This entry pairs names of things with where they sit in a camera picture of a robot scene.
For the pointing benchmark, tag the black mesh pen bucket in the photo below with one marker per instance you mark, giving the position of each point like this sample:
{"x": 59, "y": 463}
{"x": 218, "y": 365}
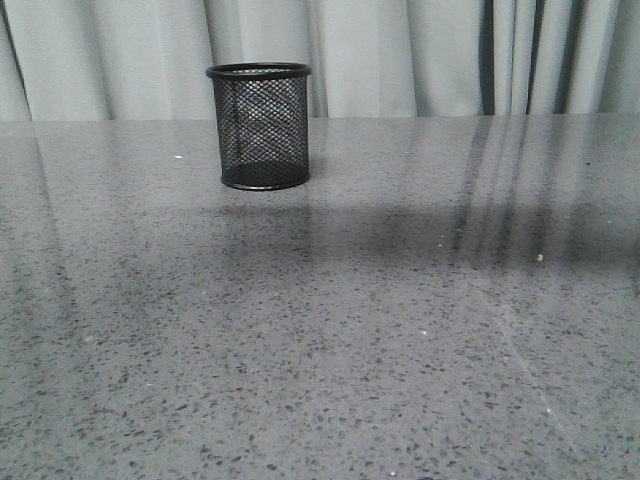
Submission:
{"x": 262, "y": 124}

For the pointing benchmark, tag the light grey curtain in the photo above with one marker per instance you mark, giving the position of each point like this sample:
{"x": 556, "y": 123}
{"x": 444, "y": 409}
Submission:
{"x": 146, "y": 60}

